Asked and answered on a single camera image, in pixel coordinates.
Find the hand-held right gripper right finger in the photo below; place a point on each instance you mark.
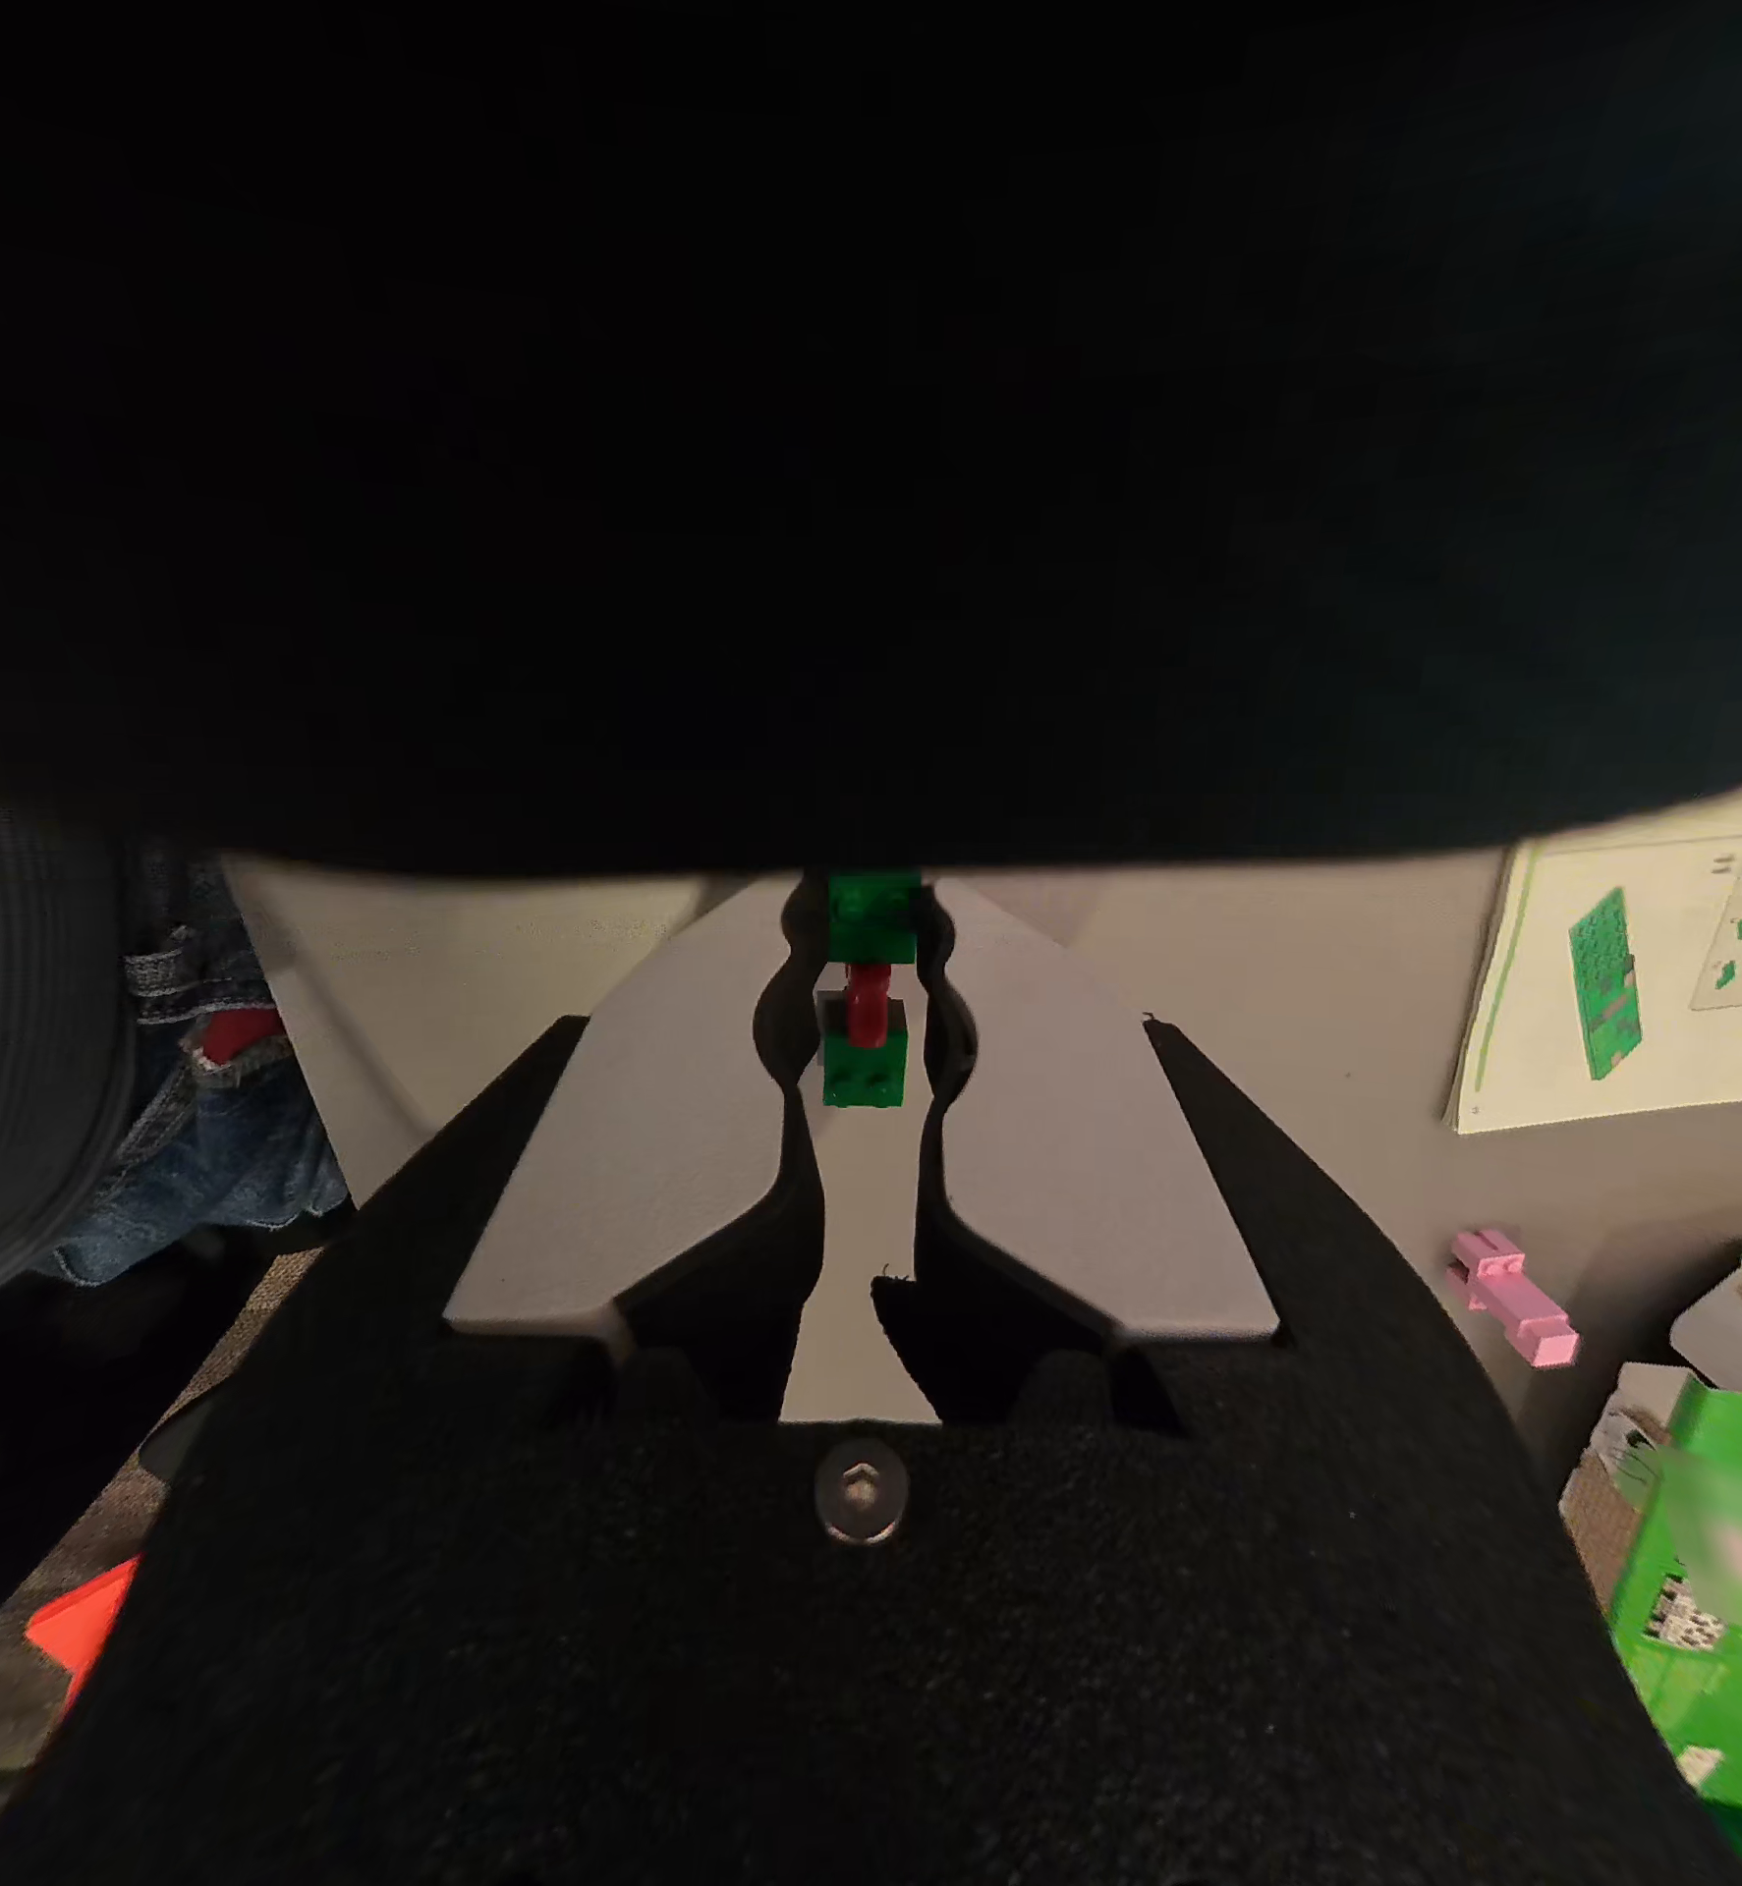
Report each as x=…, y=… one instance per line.
x=1093, y=1165

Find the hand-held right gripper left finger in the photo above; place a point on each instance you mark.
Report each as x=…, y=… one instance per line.
x=620, y=1151

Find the green and red brick assembly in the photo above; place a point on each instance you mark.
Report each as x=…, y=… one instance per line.
x=863, y=1069

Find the grey desk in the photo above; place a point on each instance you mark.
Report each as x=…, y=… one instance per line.
x=1327, y=1033

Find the person's blue jeans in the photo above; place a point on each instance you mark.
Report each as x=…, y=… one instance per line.
x=208, y=1151

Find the pink brick pig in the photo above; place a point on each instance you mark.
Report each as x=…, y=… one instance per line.
x=1512, y=1297

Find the brick instruction booklet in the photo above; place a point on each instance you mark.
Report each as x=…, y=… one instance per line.
x=1681, y=1062

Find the orange traffic cone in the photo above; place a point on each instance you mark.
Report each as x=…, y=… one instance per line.
x=82, y=1623

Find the green plastic bin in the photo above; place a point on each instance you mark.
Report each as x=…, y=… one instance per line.
x=1697, y=1710

